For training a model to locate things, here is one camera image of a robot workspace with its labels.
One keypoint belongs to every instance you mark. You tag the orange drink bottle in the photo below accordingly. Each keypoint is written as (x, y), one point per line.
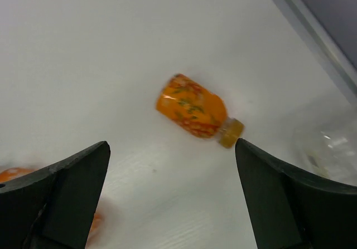
(98, 220)

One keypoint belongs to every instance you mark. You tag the clear bottle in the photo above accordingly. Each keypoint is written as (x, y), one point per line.
(329, 149)

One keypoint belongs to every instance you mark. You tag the small orange bottle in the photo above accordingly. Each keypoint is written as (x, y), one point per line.
(198, 111)

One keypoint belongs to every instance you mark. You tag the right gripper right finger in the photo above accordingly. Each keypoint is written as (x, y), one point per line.
(293, 208)

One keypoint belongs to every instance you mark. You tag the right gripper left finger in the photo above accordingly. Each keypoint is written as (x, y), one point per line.
(54, 206)

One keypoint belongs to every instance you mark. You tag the aluminium table edge rail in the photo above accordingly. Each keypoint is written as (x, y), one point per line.
(328, 27)

